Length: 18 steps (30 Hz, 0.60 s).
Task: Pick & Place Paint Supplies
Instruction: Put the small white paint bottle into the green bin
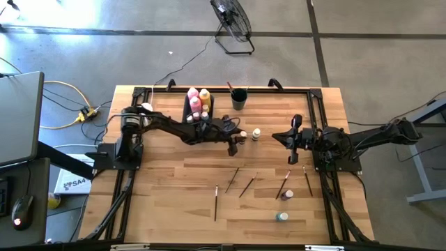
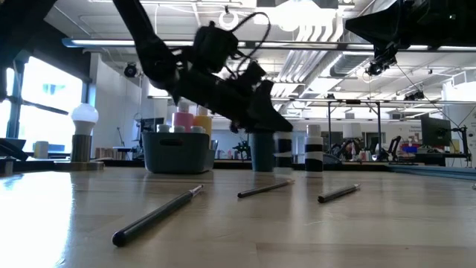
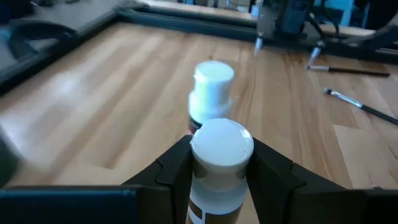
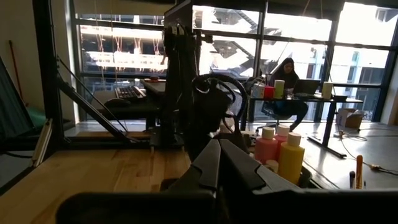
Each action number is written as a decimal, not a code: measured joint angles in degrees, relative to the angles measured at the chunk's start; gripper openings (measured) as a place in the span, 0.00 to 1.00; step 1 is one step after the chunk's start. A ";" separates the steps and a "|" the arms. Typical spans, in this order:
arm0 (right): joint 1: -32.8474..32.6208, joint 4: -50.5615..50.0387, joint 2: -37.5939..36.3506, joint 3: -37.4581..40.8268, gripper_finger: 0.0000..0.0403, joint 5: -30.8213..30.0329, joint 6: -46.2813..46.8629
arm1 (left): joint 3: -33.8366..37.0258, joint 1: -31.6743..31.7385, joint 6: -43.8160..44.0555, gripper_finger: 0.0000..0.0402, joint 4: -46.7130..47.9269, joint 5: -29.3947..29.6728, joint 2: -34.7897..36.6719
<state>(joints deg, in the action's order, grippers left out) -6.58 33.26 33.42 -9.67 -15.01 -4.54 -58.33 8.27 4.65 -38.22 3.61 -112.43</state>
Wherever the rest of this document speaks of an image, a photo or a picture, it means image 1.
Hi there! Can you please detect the black floor cable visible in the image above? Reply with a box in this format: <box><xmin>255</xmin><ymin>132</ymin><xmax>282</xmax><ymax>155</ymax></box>
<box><xmin>348</xmin><ymin>89</ymin><xmax>446</xmax><ymax>170</ymax></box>

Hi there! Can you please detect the white SA4 box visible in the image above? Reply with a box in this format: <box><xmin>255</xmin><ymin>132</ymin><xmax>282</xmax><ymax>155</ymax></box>
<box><xmin>54</xmin><ymin>153</ymin><xmax>95</xmax><ymax>195</ymax></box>

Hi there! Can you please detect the black floor fan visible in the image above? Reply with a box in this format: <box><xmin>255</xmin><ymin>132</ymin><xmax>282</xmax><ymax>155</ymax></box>
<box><xmin>209</xmin><ymin>0</ymin><xmax>256</xmax><ymax>56</ymax></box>

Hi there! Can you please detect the black desk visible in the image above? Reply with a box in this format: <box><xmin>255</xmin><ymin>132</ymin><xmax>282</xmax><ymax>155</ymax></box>
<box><xmin>0</xmin><ymin>156</ymin><xmax>52</xmax><ymax>249</ymax></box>

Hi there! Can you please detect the black fan cable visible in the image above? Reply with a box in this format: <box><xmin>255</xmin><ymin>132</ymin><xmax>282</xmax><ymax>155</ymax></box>
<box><xmin>153</xmin><ymin>33</ymin><xmax>219</xmax><ymax>86</ymax></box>

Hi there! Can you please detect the black keyboard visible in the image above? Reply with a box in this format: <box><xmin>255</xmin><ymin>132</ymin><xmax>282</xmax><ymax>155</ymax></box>
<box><xmin>0</xmin><ymin>177</ymin><xmax>10</xmax><ymax>219</ymax></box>

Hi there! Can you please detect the black aluminium table frame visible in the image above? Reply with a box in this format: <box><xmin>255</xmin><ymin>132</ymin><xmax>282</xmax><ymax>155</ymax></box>
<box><xmin>79</xmin><ymin>86</ymin><xmax>376</xmax><ymax>245</ymax></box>

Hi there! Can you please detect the grey metal desk frame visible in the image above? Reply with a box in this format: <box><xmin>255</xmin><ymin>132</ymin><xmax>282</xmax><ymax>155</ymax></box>
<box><xmin>385</xmin><ymin>97</ymin><xmax>446</xmax><ymax>206</ymax></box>

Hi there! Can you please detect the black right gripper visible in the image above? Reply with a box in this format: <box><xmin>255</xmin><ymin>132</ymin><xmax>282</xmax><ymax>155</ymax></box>
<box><xmin>271</xmin><ymin>114</ymin><xmax>327</xmax><ymax>165</ymax></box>

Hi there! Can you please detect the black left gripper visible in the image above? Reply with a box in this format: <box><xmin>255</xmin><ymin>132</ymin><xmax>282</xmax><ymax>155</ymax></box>
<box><xmin>204</xmin><ymin>116</ymin><xmax>247</xmax><ymax>157</ymax></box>

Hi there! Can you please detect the thin orange-tip black paintbrush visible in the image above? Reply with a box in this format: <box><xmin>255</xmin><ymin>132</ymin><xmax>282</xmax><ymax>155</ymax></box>
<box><xmin>224</xmin><ymin>167</ymin><xmax>240</xmax><ymax>195</ymax></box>

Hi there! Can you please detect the black diagonal desk bar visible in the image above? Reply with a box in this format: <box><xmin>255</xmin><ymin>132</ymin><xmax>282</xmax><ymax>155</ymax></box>
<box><xmin>36</xmin><ymin>141</ymin><xmax>95</xmax><ymax>181</ymax></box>

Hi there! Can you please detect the yellow cable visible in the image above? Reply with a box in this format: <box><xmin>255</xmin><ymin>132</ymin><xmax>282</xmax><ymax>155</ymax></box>
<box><xmin>38</xmin><ymin>79</ymin><xmax>102</xmax><ymax>130</ymax></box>

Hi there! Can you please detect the yellow roll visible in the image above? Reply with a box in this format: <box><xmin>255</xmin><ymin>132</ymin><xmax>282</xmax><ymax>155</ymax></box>
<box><xmin>47</xmin><ymin>192</ymin><xmax>62</xmax><ymax>211</ymax></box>

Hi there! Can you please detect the large yellow paint bottle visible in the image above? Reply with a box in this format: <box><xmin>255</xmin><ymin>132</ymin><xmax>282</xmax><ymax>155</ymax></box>
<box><xmin>198</xmin><ymin>88</ymin><xmax>213</xmax><ymax>107</ymax></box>

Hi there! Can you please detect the black computer mouse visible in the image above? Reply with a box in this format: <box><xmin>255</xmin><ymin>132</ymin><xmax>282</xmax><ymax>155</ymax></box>
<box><xmin>10</xmin><ymin>194</ymin><xmax>35</xmax><ymax>231</ymax></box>

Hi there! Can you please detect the teal ribbed cup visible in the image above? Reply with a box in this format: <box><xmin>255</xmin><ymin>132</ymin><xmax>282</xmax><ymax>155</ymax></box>
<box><xmin>230</xmin><ymin>86</ymin><xmax>248</xmax><ymax>111</ymax></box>

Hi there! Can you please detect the silver aluminium bracket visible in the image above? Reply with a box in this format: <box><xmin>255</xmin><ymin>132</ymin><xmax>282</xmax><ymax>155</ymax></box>
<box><xmin>110</xmin><ymin>243</ymin><xmax>151</xmax><ymax>251</ymax></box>
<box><xmin>305</xmin><ymin>245</ymin><xmax>345</xmax><ymax>251</ymax></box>

